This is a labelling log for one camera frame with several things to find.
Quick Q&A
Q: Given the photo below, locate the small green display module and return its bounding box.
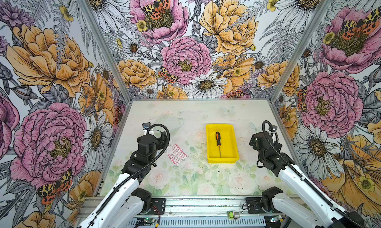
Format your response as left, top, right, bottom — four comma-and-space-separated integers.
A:
228, 211, 240, 220

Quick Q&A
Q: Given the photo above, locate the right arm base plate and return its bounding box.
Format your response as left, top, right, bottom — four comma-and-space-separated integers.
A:
246, 197, 267, 214

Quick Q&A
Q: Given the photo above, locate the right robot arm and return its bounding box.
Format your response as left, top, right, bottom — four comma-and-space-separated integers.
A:
249, 120, 365, 228

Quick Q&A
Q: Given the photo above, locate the green circuit board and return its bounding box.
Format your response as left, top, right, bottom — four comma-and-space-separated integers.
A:
269, 215, 284, 223
135, 218, 156, 226

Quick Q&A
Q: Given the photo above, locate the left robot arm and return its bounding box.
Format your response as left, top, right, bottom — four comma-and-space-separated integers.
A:
77, 124, 170, 228

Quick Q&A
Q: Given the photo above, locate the white slotted cable duct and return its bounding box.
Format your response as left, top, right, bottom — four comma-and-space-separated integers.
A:
127, 215, 267, 228

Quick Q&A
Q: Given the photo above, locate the right green circuit board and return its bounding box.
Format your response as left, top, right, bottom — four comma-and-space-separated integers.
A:
269, 215, 284, 223

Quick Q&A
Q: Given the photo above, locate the yellow plastic bin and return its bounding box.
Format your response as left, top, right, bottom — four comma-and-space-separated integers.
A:
205, 124, 239, 163

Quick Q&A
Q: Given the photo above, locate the pink patterned packet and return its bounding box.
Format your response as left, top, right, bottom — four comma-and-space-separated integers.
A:
167, 144, 188, 165

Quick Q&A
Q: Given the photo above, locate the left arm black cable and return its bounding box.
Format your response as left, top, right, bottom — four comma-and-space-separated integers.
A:
86, 123, 171, 228

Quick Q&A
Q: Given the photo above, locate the orange black handled screwdriver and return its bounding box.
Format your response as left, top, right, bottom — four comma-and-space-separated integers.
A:
215, 131, 222, 157

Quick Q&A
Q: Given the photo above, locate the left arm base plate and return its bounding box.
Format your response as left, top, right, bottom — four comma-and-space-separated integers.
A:
147, 197, 166, 215

